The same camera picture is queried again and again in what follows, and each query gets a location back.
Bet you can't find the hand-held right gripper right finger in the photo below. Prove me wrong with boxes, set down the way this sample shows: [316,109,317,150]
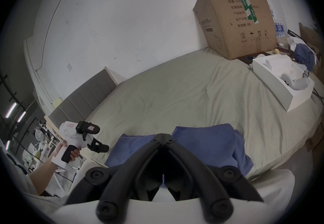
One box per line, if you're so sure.
[164,134,264,223]

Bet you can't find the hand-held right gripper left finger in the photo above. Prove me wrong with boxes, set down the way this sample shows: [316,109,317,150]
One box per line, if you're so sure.
[64,134,164,222]

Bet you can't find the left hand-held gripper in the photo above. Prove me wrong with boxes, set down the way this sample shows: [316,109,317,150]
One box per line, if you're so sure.
[51,121,110,168]

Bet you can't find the dark blue shirt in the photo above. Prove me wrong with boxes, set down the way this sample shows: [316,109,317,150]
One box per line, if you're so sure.
[104,124,254,188]

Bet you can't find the person's left hand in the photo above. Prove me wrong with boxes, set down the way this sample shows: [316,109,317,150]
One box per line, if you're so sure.
[50,140,80,162]

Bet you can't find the grey padded headboard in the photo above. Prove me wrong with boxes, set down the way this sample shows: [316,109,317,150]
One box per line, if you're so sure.
[48,68,117,128]

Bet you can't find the bed with beige sheet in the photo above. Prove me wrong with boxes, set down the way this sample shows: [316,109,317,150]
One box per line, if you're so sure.
[84,48,324,183]

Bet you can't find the open white box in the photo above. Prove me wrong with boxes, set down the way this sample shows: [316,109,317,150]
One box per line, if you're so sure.
[249,54,315,113]

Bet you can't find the dark wooden table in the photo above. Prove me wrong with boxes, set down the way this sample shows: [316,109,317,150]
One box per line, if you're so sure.
[237,50,297,67]

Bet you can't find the large brown cardboard carton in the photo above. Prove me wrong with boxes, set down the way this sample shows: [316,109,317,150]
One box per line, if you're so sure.
[193,0,277,61]

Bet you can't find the bunched blue garment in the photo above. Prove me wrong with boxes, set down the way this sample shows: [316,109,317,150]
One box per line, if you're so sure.
[294,43,316,72]

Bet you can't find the pack of water bottles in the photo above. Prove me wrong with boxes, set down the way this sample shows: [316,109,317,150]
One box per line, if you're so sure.
[274,17,287,39]

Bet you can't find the flat brown cardboard sheet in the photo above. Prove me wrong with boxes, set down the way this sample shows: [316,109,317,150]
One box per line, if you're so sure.
[299,22,324,52]

